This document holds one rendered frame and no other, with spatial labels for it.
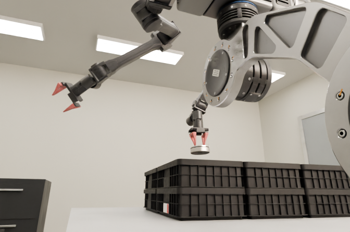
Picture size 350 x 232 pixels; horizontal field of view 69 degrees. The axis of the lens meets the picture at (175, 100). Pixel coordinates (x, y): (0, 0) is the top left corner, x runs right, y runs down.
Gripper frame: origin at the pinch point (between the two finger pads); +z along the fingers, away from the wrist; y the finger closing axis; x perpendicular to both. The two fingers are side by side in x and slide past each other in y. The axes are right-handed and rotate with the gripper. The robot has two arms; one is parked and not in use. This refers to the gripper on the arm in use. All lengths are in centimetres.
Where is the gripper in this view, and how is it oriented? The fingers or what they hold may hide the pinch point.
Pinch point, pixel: (199, 145)
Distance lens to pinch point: 142.0
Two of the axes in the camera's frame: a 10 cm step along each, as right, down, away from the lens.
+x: 2.4, -4.1, -8.8
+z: 0.3, 9.1, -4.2
